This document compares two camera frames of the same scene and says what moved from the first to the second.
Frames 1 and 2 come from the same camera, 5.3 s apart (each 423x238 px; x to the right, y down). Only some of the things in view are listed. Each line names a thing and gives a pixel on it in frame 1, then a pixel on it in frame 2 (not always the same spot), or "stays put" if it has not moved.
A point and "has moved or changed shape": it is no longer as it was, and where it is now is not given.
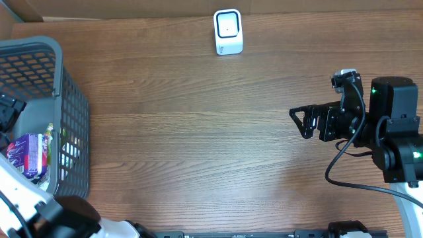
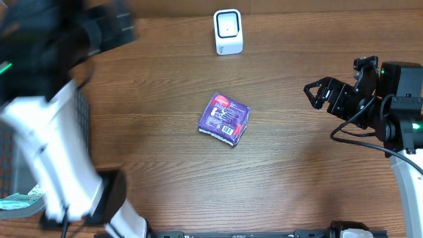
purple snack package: (29, 155) has moved or changed shape
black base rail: (298, 234) stays put
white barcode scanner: (229, 32) stays put
